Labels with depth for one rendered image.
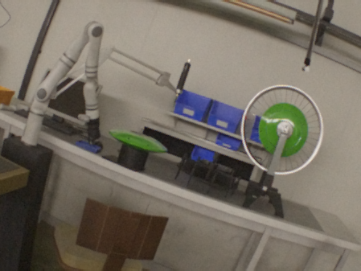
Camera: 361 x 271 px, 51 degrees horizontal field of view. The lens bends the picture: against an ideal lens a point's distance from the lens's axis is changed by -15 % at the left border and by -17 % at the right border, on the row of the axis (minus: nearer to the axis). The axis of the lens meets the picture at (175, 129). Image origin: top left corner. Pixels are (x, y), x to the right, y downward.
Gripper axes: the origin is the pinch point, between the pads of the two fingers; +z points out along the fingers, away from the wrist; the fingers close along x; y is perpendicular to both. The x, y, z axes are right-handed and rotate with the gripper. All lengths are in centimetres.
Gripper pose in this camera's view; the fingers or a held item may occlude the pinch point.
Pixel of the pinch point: (92, 148)
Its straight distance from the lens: 240.3
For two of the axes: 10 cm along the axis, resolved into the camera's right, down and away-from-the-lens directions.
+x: -7.1, -2.9, 6.5
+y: 7.1, -2.9, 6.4
